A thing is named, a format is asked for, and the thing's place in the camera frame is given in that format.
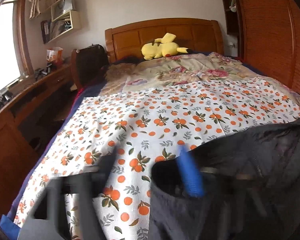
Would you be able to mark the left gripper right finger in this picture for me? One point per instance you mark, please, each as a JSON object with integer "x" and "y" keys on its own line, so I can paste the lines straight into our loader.
{"x": 231, "y": 191}

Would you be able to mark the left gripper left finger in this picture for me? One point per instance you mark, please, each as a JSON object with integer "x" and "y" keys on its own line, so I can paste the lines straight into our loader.
{"x": 48, "y": 218}

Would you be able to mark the black jacket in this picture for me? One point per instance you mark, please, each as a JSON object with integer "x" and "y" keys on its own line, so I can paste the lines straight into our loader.
{"x": 270, "y": 154}

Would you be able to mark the blue folded garment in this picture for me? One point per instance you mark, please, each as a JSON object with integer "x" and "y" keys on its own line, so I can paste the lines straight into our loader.
{"x": 10, "y": 229}

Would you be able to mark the wooden desk cabinet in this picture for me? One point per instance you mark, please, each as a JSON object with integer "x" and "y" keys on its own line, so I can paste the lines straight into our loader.
{"x": 17, "y": 156}

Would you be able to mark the orange print bed sheet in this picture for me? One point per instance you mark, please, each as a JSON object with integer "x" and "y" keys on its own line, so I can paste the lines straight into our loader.
{"x": 147, "y": 126}

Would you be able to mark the floral quilt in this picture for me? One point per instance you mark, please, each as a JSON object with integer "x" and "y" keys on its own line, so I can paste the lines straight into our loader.
{"x": 133, "y": 75}

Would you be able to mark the window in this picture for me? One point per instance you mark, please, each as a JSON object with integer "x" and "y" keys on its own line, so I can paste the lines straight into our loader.
{"x": 14, "y": 55}

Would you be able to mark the orange paper bag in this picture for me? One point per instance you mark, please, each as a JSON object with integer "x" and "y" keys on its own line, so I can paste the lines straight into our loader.
{"x": 54, "y": 55}

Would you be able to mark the black backpack on chair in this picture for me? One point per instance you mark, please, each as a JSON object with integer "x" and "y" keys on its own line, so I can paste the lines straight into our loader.
{"x": 88, "y": 65}

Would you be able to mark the yellow Pikachu plush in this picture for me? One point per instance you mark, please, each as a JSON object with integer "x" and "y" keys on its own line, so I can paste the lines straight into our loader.
{"x": 162, "y": 47}

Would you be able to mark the wooden louvered wardrobe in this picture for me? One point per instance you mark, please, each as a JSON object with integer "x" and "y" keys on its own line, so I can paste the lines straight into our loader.
{"x": 268, "y": 34}

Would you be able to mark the white wall shelf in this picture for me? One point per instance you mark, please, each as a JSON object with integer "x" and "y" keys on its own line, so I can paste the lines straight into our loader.
{"x": 61, "y": 17}

